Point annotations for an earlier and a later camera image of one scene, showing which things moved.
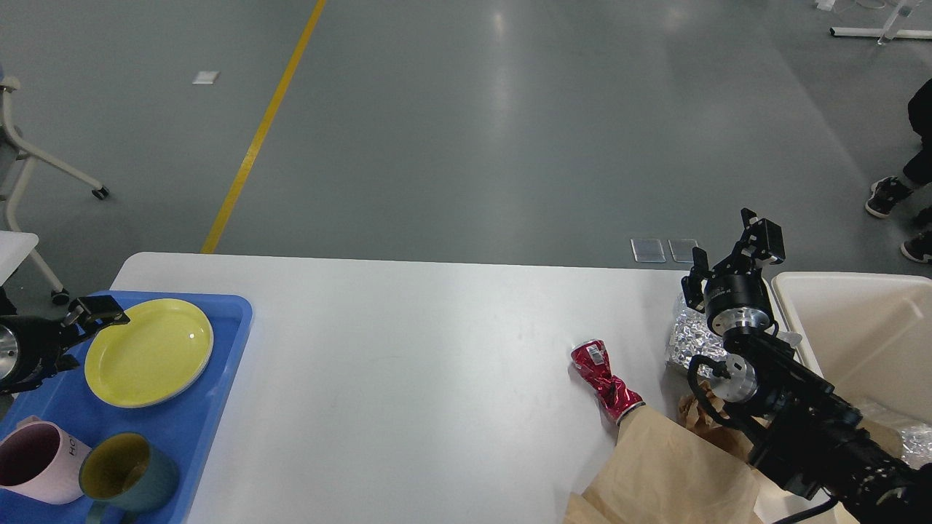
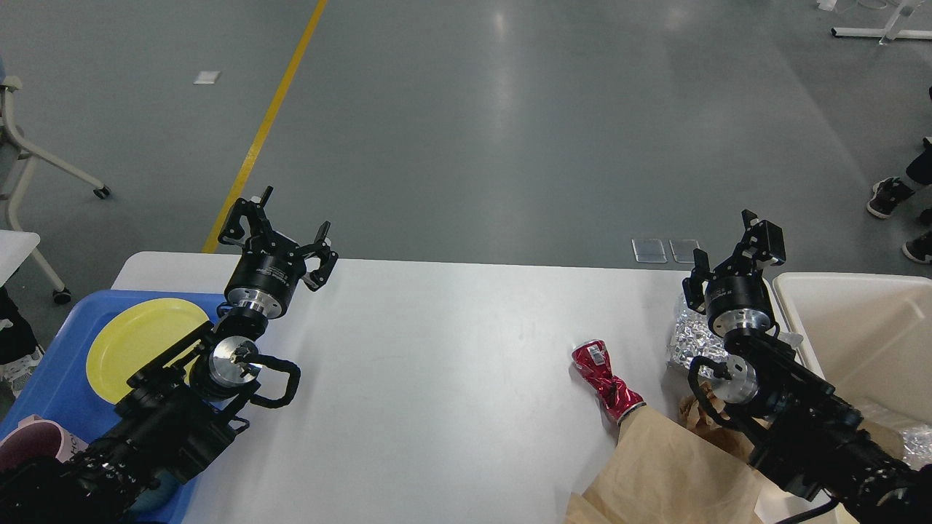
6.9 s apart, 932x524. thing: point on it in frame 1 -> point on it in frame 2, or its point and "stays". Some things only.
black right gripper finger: (762, 242) stays
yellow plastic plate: (154, 357) stays
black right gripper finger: (692, 283) stays
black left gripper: (39, 341) -> (270, 268)
